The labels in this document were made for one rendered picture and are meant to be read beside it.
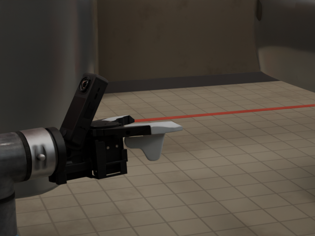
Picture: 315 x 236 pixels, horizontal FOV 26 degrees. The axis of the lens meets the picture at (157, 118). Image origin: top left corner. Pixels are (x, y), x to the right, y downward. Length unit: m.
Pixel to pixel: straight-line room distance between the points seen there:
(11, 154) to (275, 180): 3.67
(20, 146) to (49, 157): 0.05
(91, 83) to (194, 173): 3.61
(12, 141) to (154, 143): 0.22
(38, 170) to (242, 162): 3.92
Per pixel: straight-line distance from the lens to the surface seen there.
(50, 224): 3.88
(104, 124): 1.06
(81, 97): 1.05
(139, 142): 1.06
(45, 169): 1.02
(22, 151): 1.00
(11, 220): 1.02
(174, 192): 4.29
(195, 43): 7.28
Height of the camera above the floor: 1.53
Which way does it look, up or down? 15 degrees down
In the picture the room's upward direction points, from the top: straight up
